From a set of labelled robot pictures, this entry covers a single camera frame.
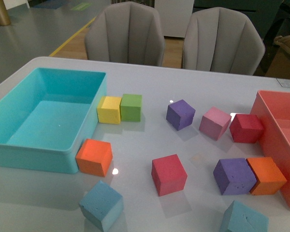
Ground blue foam block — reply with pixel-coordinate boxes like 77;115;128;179
219;201;269;232
79;181;124;232

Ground blue white label sticker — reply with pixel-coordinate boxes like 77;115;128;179
277;78;290;88

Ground orange foam block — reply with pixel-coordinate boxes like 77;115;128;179
75;139;113;177
246;157;287;195

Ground near purple foam block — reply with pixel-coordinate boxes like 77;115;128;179
213;158;257;195

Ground purple foam block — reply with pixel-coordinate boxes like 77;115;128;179
166;100;196;131
213;158;257;195

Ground grey chair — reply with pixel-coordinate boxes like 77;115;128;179
182;7;265;75
85;1;165;67

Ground dark red foam block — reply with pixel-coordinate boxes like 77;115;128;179
230;114;264;144

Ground yellow foam block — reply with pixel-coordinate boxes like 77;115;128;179
97;96;122;124

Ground pink plastic bin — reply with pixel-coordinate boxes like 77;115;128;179
250;90;290;208

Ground green foam block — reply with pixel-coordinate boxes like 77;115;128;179
120;94;143;122

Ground far purple foam block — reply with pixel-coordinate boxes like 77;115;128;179
166;100;196;131

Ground left orange foam block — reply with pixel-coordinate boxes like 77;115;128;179
75;139;113;177

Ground front red foam block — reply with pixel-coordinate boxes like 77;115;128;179
151;154;188;196

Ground white cabinet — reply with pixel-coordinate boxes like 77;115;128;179
154;0;194;38

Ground turquoise plastic bin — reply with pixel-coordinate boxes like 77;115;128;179
0;68;107;174

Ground right grey chair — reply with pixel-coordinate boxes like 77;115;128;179
182;7;265;75

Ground left grey chair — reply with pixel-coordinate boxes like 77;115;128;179
85;1;165;67

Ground right orange foam block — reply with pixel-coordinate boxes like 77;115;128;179
246;157;287;195

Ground pink foam block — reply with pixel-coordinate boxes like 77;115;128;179
199;107;232;141

